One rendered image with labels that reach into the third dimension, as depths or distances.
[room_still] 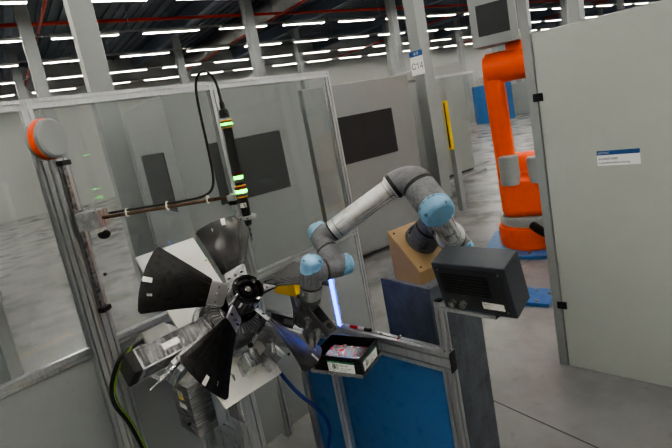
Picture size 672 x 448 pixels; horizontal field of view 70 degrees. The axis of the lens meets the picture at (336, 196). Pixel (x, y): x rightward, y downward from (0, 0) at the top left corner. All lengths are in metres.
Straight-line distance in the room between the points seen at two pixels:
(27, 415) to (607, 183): 2.89
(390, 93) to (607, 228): 3.76
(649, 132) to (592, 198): 0.44
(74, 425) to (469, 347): 1.71
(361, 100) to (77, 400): 4.46
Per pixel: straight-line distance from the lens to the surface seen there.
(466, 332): 2.29
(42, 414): 2.41
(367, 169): 5.85
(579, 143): 2.95
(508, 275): 1.57
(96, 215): 2.05
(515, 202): 5.32
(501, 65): 5.33
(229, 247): 1.92
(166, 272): 1.77
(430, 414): 2.11
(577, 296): 3.23
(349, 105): 5.75
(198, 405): 2.16
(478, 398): 2.46
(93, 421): 2.49
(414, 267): 2.10
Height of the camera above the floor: 1.77
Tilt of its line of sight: 9 degrees down
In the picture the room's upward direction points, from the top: 11 degrees counter-clockwise
